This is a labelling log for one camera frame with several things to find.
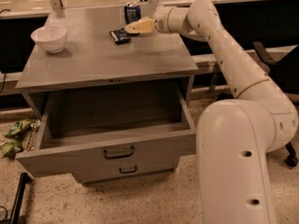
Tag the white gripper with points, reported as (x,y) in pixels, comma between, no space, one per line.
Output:
(161,21)

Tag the blue pepsi can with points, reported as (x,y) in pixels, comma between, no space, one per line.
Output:
(132,12)

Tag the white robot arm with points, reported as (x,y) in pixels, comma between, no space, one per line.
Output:
(233,135)

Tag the grey drawer cabinet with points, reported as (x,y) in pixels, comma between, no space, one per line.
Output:
(92,59)

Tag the open grey top drawer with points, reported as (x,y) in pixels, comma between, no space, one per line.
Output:
(78,125)

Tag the grey lower drawer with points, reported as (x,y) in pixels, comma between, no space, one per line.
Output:
(98,171)

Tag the dark snack packet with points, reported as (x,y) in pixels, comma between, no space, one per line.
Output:
(120,36)

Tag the white bowl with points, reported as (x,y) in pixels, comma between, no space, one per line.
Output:
(51,38)

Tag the striped snack wrapper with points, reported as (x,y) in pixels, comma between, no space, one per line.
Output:
(33,135)

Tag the black office chair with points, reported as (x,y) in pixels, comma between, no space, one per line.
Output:
(284,72)

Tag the green chip bag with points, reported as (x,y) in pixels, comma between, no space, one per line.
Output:
(10,148)
(18,128)

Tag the black metal stand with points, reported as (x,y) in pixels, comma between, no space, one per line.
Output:
(12,216)

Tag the black top drawer handle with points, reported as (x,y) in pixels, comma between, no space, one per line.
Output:
(118,153)

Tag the black drawer handle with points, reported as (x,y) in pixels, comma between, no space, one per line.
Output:
(118,153)
(130,170)

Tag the black lower drawer handle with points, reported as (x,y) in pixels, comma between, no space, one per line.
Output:
(130,170)

